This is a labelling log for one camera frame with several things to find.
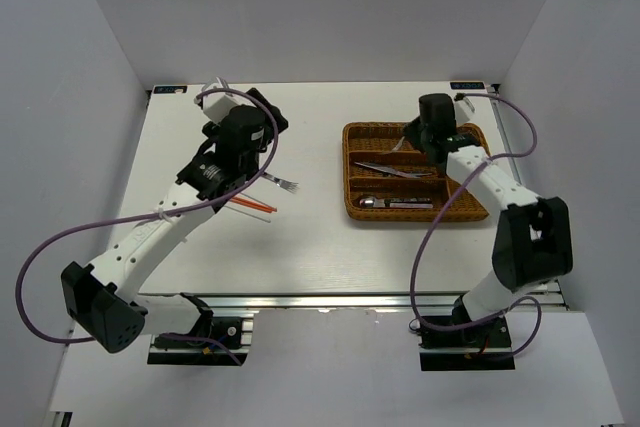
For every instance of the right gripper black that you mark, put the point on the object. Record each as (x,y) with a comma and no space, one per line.
(408,130)

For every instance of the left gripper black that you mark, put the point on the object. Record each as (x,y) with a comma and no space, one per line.
(280,122)

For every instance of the fork with black handle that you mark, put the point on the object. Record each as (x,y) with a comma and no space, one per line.
(289,186)

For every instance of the knife with black handle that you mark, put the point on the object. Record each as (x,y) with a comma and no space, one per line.
(409,175)

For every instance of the knife with pink handle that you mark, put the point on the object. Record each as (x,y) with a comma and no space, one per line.
(374,167)

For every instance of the fork with pink handle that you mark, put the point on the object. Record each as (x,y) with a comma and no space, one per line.
(398,145)

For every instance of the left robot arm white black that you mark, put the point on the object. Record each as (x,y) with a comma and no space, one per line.
(104,296)

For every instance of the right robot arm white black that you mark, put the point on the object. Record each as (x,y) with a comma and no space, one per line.
(533,238)

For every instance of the woven wicker cutlery tray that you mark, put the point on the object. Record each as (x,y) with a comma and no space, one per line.
(371,142)

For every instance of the orange chopstick upper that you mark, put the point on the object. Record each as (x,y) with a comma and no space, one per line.
(255,203)

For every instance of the orange chopstick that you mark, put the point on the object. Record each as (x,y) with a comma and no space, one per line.
(250,205)
(255,203)

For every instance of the orange chopstick lower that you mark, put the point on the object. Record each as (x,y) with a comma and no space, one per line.
(250,205)

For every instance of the white chopstick lower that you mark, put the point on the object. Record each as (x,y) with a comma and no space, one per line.
(248,212)

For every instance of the blue label left corner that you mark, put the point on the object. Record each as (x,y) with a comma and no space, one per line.
(169,89)

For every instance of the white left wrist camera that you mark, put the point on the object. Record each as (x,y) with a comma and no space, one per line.
(216,106)

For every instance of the aluminium rail front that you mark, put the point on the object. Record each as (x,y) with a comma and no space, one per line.
(551,298)

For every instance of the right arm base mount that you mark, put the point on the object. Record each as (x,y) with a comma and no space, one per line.
(484,348)

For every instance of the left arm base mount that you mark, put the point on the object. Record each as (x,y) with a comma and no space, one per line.
(226,342)

